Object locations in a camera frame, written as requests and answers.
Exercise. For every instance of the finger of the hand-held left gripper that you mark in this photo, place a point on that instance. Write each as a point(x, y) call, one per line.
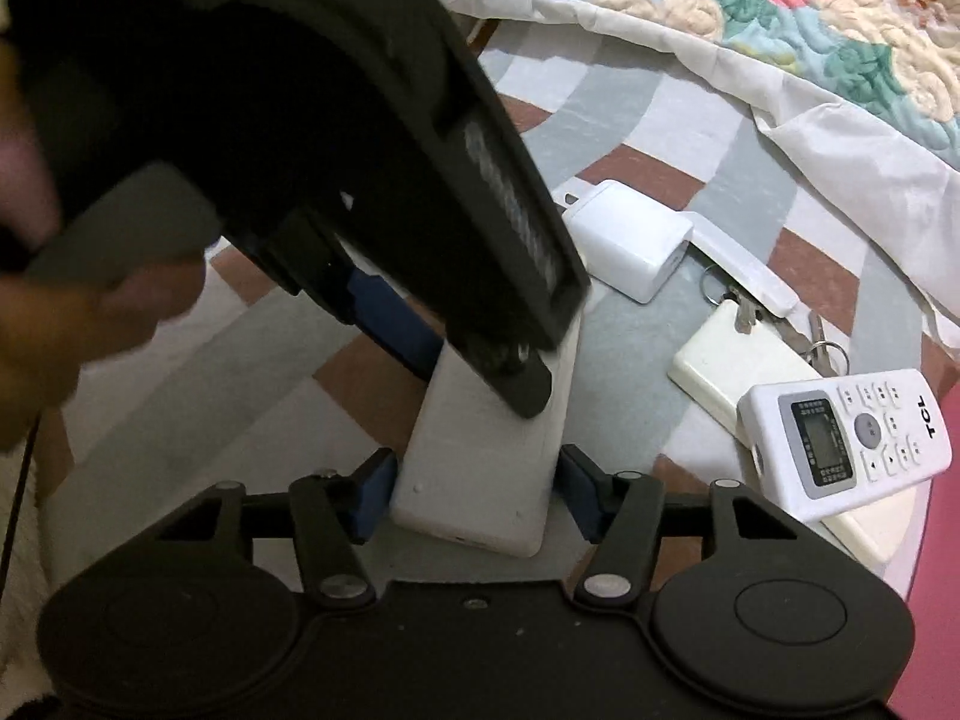
point(517, 382)
point(390, 315)

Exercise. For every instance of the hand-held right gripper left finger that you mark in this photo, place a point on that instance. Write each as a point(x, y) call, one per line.
point(379, 495)

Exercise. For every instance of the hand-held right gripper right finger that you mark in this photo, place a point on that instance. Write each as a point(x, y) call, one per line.
point(577, 484)

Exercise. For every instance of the long cream remote control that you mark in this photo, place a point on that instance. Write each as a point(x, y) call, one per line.
point(480, 480)

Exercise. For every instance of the white charger grey prongs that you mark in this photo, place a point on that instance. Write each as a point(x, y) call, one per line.
point(634, 244)

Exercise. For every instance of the pink cardboard box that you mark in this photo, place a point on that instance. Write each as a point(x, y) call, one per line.
point(941, 577)

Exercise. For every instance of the person's left hand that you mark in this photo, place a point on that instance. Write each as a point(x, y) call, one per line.
point(90, 345)

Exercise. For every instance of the brown patterned mat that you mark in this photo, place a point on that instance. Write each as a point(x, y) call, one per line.
point(480, 30)

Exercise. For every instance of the flat white key tag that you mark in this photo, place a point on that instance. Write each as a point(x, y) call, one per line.
point(750, 270)

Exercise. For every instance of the checkered grey brown blanket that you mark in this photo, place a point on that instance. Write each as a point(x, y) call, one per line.
point(637, 142)

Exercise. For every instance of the white remote control with display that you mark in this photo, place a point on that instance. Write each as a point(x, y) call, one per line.
point(847, 442)

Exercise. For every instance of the bunch of metal keys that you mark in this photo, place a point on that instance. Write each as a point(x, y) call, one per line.
point(814, 345)

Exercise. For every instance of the floral quilted bedspread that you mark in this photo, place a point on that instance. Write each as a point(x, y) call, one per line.
point(750, 7)

